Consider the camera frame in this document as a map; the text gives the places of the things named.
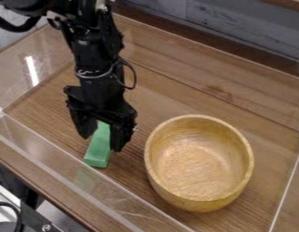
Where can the black metal bracket with bolt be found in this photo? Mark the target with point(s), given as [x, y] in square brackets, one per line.
[36, 223]

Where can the brown wooden bowl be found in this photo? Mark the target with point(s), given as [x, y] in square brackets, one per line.
[199, 162]

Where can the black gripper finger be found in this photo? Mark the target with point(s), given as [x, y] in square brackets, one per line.
[84, 122]
[121, 133]

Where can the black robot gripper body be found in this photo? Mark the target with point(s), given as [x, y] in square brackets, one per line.
[100, 95]

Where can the green rectangular block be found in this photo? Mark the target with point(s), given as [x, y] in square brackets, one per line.
[97, 154]

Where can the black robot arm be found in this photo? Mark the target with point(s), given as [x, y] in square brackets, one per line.
[96, 42]

